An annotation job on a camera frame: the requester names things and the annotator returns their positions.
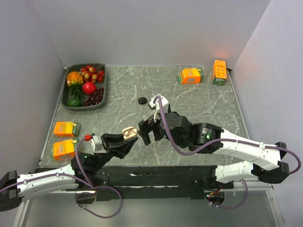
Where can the orange box lower left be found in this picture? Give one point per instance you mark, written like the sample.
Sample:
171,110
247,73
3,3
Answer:
64,150

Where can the red toy apple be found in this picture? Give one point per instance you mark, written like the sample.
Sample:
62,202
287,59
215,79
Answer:
89,88

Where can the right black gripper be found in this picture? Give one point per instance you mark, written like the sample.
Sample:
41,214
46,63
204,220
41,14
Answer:
145,128

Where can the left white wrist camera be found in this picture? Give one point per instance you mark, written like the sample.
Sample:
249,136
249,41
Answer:
96,142

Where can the orange yellow toy pineapple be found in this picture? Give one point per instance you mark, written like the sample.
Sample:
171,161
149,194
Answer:
75,83

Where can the dark purple grape bunch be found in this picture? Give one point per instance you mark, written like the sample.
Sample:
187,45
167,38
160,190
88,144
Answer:
95,98

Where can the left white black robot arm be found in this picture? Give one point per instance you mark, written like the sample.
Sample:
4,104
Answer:
80,173

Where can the orange box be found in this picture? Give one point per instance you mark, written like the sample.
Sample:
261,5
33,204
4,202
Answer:
64,150
190,76
67,129

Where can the black earbud charging case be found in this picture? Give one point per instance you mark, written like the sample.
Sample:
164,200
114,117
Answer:
142,100

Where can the red yellow cherry bunch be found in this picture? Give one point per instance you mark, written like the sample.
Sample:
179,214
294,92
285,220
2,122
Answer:
93,74

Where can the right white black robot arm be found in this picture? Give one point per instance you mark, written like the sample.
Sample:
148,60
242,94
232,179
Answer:
258,160

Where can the orange green carton upright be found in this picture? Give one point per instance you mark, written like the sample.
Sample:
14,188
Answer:
219,72

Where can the orange box top centre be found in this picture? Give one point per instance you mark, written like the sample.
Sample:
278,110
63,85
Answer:
190,76

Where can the dark green fruit tray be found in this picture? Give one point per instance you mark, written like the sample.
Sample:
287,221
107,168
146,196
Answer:
66,92

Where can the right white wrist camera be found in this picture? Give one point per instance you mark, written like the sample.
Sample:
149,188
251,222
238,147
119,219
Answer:
159,104

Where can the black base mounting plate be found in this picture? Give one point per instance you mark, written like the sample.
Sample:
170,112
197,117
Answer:
153,182

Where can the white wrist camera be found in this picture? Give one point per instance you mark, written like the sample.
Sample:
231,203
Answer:
96,142
159,104

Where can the beige earbud charging case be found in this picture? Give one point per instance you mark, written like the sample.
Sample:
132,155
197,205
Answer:
129,132

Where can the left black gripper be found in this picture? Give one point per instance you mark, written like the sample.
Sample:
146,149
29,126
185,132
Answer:
115,144

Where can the green toy avocado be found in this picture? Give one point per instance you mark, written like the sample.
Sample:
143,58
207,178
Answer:
74,103

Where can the orange box upper left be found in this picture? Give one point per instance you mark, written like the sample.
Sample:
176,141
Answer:
67,129

